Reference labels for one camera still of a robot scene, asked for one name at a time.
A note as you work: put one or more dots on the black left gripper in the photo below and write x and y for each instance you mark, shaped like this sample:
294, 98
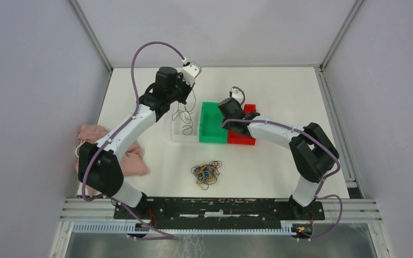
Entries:
187, 87

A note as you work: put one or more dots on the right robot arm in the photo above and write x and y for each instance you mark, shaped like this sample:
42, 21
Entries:
314, 154

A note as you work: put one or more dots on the clear plastic bin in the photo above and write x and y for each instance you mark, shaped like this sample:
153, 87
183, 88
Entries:
185, 122

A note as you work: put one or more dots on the green plastic bin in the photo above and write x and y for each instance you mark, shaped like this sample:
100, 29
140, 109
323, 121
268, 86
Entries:
210, 130

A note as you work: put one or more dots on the red plastic bin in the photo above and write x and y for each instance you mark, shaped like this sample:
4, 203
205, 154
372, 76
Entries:
234, 138

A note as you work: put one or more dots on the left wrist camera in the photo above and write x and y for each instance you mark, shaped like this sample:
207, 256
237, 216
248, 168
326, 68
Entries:
190, 71

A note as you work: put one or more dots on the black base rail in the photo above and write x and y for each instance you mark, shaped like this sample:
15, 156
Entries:
185, 213

